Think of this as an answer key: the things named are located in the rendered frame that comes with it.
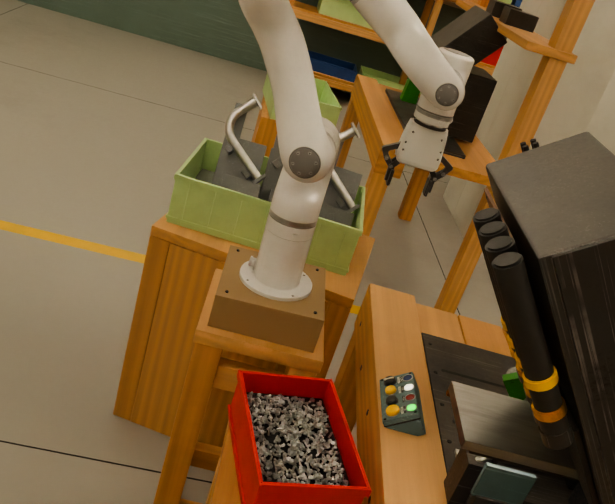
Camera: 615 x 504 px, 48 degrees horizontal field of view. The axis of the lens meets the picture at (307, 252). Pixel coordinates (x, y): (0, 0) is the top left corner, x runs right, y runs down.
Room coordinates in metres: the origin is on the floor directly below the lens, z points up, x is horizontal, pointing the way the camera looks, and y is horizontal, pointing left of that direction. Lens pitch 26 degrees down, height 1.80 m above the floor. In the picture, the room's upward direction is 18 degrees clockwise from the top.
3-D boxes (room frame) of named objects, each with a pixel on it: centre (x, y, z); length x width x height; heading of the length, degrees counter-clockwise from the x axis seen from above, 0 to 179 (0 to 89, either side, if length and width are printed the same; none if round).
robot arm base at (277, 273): (1.57, 0.06, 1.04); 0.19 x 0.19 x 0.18
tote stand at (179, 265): (2.19, 0.13, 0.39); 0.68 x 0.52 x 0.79; 85
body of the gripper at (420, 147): (1.56, -0.17, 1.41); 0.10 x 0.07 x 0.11; 95
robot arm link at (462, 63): (1.55, -0.17, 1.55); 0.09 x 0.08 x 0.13; 0
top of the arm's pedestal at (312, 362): (1.57, 0.05, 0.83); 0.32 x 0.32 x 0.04; 6
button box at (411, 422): (1.27, -0.30, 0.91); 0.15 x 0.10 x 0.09; 5
